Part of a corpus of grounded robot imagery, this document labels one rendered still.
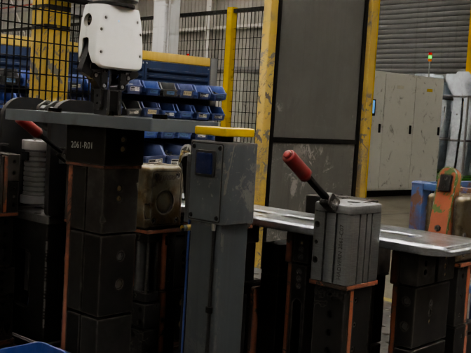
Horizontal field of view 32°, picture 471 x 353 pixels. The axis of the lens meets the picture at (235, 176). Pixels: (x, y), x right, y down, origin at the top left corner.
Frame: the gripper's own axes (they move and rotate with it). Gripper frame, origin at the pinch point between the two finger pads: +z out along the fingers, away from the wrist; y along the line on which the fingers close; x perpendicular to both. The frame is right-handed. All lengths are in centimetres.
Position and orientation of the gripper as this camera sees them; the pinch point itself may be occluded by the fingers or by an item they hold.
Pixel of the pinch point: (107, 101)
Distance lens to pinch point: 132.0
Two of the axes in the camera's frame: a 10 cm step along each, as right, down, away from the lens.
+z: -0.5, 10.0, 0.8
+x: -7.8, -0.9, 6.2
